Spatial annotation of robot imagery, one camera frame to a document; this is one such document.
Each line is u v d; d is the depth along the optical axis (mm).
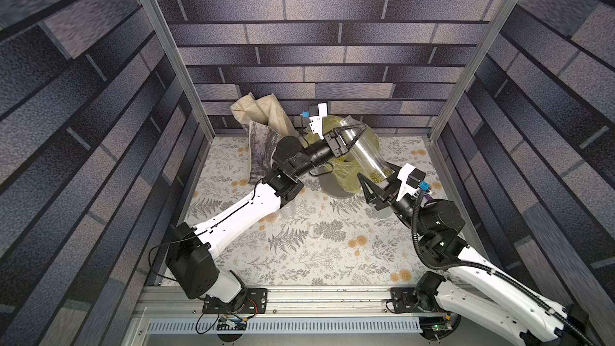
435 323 706
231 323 710
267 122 1015
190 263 406
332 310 731
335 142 525
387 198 531
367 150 583
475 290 490
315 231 892
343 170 764
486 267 468
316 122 566
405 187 501
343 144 526
